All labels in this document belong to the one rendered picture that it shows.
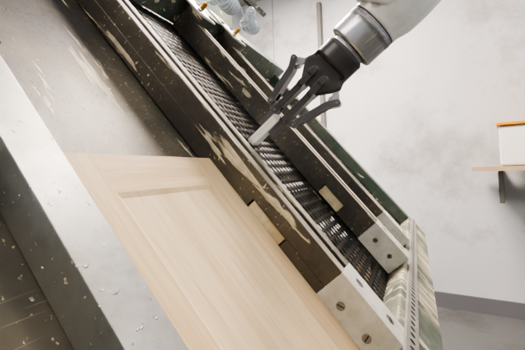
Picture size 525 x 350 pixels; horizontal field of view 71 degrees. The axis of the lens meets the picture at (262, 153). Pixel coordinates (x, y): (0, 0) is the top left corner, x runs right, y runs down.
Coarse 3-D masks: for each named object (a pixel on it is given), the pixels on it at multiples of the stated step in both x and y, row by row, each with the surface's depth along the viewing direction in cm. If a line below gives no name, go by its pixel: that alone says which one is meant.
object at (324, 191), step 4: (324, 188) 109; (328, 188) 109; (320, 192) 110; (324, 192) 109; (328, 192) 109; (324, 196) 109; (328, 196) 109; (332, 196) 108; (328, 200) 109; (332, 200) 108; (336, 200) 108; (332, 204) 108; (336, 204) 108; (340, 204) 107; (336, 208) 108; (340, 208) 107
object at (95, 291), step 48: (0, 96) 33; (0, 144) 30; (48, 144) 33; (0, 192) 29; (48, 192) 29; (48, 240) 27; (96, 240) 29; (48, 288) 27; (96, 288) 26; (144, 288) 29; (96, 336) 25; (144, 336) 26
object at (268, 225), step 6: (252, 204) 61; (252, 210) 61; (258, 210) 60; (258, 216) 60; (264, 216) 60; (264, 222) 60; (270, 222) 60; (270, 228) 60; (276, 228) 59; (270, 234) 59; (276, 234) 59; (276, 240) 59; (282, 240) 59
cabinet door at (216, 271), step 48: (96, 192) 36; (144, 192) 43; (192, 192) 51; (144, 240) 37; (192, 240) 43; (240, 240) 51; (192, 288) 37; (240, 288) 43; (288, 288) 51; (192, 336) 32; (240, 336) 37; (288, 336) 43; (336, 336) 51
